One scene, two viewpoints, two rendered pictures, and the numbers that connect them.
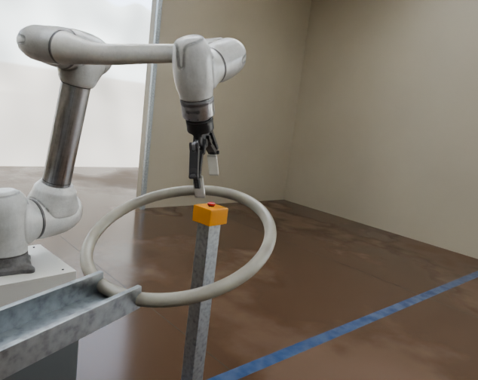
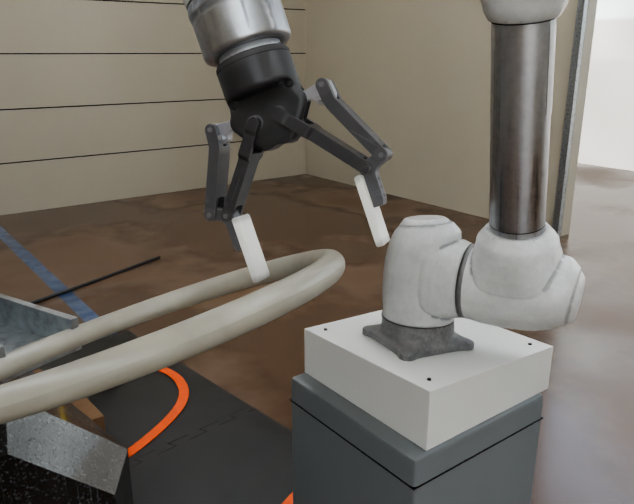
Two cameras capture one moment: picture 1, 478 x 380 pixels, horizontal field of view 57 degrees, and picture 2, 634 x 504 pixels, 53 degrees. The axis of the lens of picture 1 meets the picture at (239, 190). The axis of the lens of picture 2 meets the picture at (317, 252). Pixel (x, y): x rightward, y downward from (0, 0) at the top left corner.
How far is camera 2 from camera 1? 1.43 m
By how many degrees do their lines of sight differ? 92
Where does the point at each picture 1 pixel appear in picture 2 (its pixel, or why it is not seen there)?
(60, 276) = (408, 384)
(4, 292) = (349, 362)
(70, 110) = (494, 76)
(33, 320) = (2, 323)
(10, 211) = (400, 250)
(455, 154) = not seen: outside the picture
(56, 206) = (481, 268)
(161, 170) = not seen: outside the picture
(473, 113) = not seen: outside the picture
